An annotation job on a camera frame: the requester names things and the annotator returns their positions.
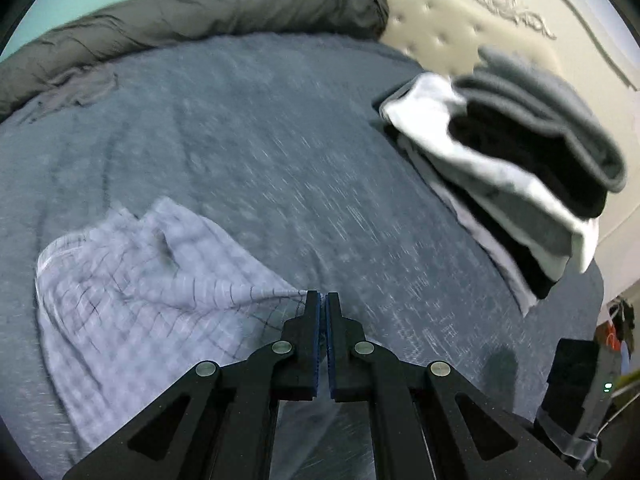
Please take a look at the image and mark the dark grey rolled duvet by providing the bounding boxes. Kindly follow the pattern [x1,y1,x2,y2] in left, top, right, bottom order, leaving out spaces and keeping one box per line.
[1,0,390,118]

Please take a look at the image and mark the grey folded garment on stack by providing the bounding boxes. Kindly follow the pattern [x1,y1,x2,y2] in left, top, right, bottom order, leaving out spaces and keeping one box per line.
[452,46,627,193]

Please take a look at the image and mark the black folded garment in stack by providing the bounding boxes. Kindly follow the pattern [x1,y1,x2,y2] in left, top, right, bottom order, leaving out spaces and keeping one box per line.
[448,102,608,219]

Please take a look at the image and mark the cream tufted headboard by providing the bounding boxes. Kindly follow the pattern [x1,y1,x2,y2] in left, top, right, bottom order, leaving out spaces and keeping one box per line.
[381,0,639,300]

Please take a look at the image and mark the small grey crumpled garment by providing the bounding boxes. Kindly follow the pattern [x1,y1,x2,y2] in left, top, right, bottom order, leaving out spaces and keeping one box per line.
[25,64,117,122]

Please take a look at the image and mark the light plaid pyjama shorts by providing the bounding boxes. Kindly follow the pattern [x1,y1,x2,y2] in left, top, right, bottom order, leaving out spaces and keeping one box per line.
[35,198,305,448]

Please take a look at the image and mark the blue-grey patterned bed sheet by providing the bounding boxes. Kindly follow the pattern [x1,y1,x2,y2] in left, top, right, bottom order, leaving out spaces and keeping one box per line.
[1,35,603,479]

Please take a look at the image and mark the white folded garment in stack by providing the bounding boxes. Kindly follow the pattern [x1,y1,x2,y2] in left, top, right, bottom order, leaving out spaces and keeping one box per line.
[373,73,599,313]

